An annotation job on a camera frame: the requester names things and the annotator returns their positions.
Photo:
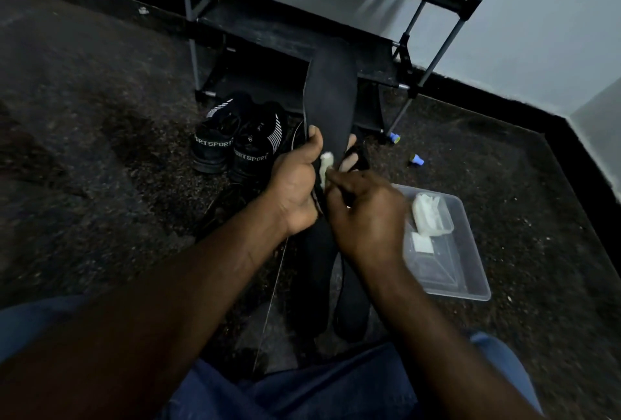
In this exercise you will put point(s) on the person's right hand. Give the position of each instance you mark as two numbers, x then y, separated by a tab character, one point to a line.
373	221

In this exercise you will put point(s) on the person's left hand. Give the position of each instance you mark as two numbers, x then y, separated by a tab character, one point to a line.
291	187

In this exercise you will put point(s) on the person's right fingers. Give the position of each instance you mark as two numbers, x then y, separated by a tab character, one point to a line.
339	187

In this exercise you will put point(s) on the person's left thumb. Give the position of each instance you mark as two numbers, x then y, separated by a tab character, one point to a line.
315	143

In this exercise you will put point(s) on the white wipe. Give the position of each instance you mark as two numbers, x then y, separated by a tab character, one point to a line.
325	165

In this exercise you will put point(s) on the black shoe insole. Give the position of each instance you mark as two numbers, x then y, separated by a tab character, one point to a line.
318	279
330	94

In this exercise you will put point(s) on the person's right forearm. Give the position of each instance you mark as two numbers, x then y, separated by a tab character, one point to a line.
427	337

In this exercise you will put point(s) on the person's left forearm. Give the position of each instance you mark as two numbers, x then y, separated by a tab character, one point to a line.
145	318

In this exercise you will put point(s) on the black sport shoe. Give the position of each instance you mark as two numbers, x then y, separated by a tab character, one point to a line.
213	143
254	153

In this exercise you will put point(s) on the blue plastic cap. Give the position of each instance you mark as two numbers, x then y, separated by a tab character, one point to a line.
394	138
417	159

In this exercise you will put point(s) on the white wipes pack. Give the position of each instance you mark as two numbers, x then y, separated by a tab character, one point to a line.
432	213

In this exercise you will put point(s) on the small white packet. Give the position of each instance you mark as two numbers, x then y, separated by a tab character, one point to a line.
421	243

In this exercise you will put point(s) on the black metal shoe rack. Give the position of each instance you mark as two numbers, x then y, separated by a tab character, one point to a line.
291	31

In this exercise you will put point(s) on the clear plastic container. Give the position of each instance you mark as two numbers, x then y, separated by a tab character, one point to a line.
451	264

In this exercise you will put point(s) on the blue jeans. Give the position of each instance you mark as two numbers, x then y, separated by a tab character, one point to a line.
315	385

